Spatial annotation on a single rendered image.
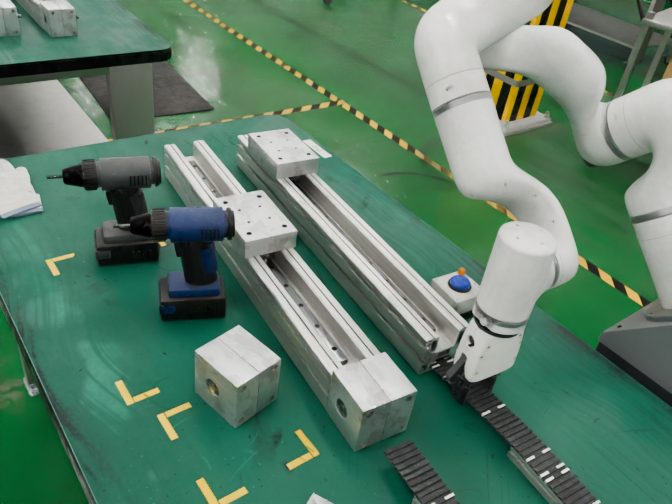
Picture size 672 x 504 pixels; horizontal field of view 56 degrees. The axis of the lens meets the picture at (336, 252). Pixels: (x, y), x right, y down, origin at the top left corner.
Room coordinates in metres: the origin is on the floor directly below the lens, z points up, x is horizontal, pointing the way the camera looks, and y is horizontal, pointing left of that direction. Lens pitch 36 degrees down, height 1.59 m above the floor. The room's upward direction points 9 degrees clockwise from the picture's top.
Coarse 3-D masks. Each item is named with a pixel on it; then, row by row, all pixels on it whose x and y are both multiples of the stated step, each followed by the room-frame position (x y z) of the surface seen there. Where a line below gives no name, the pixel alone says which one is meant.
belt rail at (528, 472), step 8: (512, 448) 0.65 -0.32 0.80; (512, 456) 0.65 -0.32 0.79; (520, 456) 0.64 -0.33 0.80; (520, 464) 0.63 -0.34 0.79; (528, 472) 0.62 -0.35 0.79; (536, 480) 0.61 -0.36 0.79; (536, 488) 0.60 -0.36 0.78; (544, 488) 0.60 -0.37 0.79; (544, 496) 0.59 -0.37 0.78; (552, 496) 0.59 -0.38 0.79
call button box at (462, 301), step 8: (456, 272) 1.04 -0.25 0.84; (432, 280) 1.01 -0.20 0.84; (440, 280) 1.01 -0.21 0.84; (448, 280) 1.01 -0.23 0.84; (472, 280) 1.03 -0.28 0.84; (432, 288) 1.00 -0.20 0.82; (440, 288) 0.99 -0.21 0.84; (448, 288) 0.99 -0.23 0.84; (472, 288) 1.00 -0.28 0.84; (448, 296) 0.97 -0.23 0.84; (456, 296) 0.97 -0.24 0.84; (464, 296) 0.97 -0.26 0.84; (472, 296) 0.97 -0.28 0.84; (456, 304) 0.95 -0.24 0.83; (464, 304) 0.96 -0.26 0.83; (472, 304) 0.97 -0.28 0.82; (464, 312) 0.97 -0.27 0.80; (472, 312) 0.98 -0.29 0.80
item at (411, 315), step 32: (256, 160) 1.36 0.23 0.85; (288, 192) 1.22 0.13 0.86; (320, 192) 1.25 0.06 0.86; (320, 224) 1.10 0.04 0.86; (352, 224) 1.13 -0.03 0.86; (320, 256) 1.09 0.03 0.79; (352, 256) 1.01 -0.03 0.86; (384, 256) 1.03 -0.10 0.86; (352, 288) 0.98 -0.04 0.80; (384, 288) 0.92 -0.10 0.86; (416, 288) 0.95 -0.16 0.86; (384, 320) 0.90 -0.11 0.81; (416, 320) 0.85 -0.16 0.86; (448, 320) 0.87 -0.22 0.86; (416, 352) 0.81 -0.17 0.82; (448, 352) 0.84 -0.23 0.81
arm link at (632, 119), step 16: (624, 96) 1.19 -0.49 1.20; (640, 96) 1.15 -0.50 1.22; (656, 96) 1.12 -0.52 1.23; (608, 112) 1.17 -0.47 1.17; (624, 112) 1.14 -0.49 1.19; (640, 112) 1.12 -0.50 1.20; (656, 112) 1.10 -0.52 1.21; (624, 128) 1.13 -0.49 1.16; (640, 128) 1.11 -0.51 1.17; (656, 128) 1.09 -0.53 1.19; (624, 144) 1.13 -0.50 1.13; (640, 144) 1.12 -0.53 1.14; (656, 144) 1.09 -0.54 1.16; (656, 160) 1.07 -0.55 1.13; (656, 176) 1.07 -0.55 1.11; (640, 192) 1.07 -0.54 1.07; (656, 192) 1.06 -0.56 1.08; (640, 208) 1.06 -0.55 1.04; (656, 208) 1.05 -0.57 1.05
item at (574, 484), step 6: (576, 480) 0.60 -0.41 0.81; (564, 486) 0.59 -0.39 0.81; (570, 486) 0.59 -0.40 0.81; (576, 486) 0.59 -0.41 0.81; (582, 486) 0.59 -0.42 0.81; (558, 492) 0.58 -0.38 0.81; (564, 492) 0.58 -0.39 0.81; (570, 492) 0.58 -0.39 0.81; (576, 492) 0.58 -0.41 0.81; (564, 498) 0.57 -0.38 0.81
